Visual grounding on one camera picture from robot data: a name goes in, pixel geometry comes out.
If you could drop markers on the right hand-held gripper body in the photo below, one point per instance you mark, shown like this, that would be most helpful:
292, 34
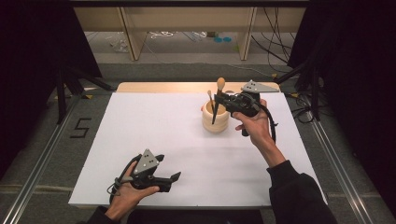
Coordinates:
243, 102

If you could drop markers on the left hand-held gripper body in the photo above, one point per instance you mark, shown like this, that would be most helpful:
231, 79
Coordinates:
146, 165

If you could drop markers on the small makeup brush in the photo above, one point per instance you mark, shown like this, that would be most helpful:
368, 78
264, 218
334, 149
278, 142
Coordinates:
211, 101

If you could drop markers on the wooden spoon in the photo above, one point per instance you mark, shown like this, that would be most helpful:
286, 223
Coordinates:
220, 83

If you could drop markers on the cream ringed brush holder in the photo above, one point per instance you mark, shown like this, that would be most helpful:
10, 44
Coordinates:
214, 123

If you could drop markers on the person's right hand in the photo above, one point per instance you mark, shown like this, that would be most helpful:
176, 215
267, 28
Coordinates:
257, 127

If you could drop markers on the person's left hand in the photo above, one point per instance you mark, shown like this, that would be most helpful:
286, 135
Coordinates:
127, 196

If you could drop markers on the small green box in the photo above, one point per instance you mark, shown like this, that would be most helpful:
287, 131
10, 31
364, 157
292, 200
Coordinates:
212, 34

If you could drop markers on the black metal stand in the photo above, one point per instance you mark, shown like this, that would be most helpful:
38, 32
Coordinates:
308, 81
71, 90

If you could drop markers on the beige shelf unit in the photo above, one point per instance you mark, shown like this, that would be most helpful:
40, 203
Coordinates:
186, 18

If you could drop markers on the clear plastic bag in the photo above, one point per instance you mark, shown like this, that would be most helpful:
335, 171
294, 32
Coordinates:
118, 45

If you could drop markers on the black curtain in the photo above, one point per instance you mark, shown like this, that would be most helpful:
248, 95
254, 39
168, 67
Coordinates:
358, 77
31, 62

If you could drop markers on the metal floor rail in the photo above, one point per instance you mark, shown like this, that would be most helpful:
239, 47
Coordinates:
34, 174
342, 174

